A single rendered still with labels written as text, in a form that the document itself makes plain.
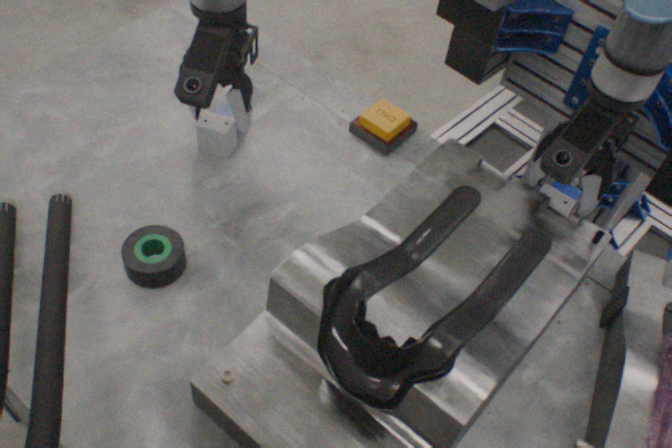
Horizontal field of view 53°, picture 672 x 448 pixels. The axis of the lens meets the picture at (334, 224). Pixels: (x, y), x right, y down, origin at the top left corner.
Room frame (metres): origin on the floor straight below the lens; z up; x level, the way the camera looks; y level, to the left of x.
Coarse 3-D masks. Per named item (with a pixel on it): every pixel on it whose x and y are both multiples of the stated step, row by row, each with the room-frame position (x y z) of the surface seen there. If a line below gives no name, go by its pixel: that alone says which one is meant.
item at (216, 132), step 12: (216, 108) 0.77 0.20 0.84; (228, 108) 0.78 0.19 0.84; (204, 120) 0.73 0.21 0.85; (216, 120) 0.73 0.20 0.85; (228, 120) 0.74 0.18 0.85; (204, 132) 0.71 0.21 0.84; (216, 132) 0.71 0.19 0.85; (228, 132) 0.71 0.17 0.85; (204, 144) 0.72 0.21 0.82; (216, 144) 0.71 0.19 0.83; (228, 144) 0.71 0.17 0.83; (228, 156) 0.71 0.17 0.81
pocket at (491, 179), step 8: (480, 160) 0.69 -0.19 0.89; (472, 168) 0.68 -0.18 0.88; (480, 168) 0.69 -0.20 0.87; (472, 176) 0.68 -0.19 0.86; (480, 176) 0.68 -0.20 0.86; (488, 176) 0.68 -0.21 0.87; (496, 176) 0.68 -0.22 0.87; (488, 184) 0.67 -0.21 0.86; (496, 184) 0.67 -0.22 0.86; (504, 184) 0.67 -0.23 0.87
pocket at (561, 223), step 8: (544, 208) 0.63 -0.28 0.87; (552, 208) 0.63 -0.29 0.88; (536, 216) 0.62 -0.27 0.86; (544, 216) 0.62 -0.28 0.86; (552, 216) 0.62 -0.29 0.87; (560, 216) 0.62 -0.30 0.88; (552, 224) 0.61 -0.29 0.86; (560, 224) 0.61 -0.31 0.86; (568, 224) 0.61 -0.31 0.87; (576, 224) 0.61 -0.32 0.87; (560, 232) 0.60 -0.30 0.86; (568, 232) 0.60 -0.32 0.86
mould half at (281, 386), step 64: (448, 192) 0.62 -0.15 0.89; (512, 192) 0.63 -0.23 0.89; (320, 256) 0.45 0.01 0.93; (448, 256) 0.52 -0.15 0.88; (576, 256) 0.54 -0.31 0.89; (256, 320) 0.40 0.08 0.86; (384, 320) 0.38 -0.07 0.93; (512, 320) 0.43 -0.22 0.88; (192, 384) 0.31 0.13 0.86; (256, 384) 0.32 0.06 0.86; (320, 384) 0.33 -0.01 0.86; (448, 384) 0.32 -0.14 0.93
